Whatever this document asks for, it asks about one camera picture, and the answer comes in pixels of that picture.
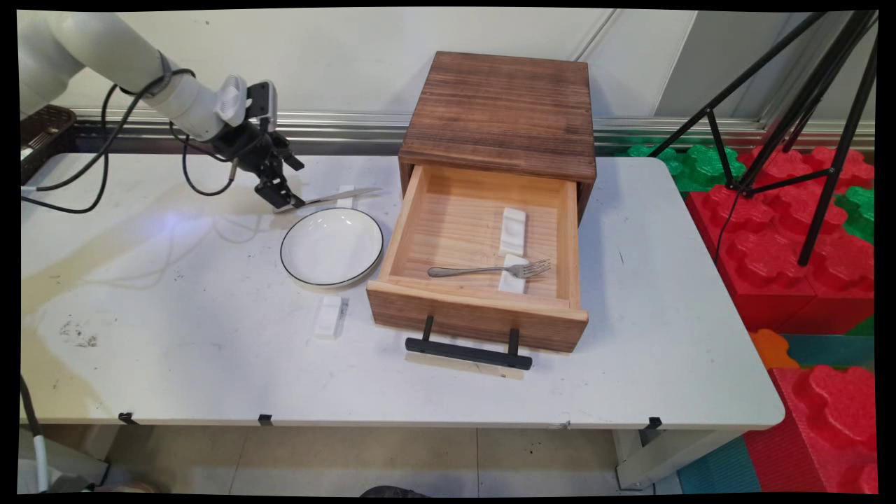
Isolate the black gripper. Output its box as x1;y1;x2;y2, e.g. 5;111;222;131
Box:
209;122;307;211

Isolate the silver metal knife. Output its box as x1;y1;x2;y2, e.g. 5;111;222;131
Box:
273;186;384;215

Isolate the white plate with black rim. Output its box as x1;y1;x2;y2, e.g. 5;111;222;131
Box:
279;207;385;288

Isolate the light wooden drawer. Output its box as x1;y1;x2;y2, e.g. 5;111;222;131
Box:
365;164;589;354

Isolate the silver metal fork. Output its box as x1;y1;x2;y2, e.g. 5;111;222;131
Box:
427;258;552;279

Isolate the dark wooden cabinet box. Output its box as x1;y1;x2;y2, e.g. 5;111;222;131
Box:
398;50;598;223

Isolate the green foam block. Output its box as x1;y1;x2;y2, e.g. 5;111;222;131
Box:
834;185;876;243
626;143;747;193

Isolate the white table leg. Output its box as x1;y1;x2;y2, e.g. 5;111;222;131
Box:
614;428;737;491

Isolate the large red foam block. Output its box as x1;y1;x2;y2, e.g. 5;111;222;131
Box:
684;145;876;334

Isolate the orange foam piece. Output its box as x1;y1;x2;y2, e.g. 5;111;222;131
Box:
748;328;802;371

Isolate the black tripod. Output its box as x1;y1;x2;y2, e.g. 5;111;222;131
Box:
647;10;880;267

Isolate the aluminium wall rail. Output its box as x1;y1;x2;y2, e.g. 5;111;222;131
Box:
70;108;876;156

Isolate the wrist camera with grey mount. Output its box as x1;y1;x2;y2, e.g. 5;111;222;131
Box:
213;73;279;135

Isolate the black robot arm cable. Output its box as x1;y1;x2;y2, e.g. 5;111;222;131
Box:
21;67;240;215

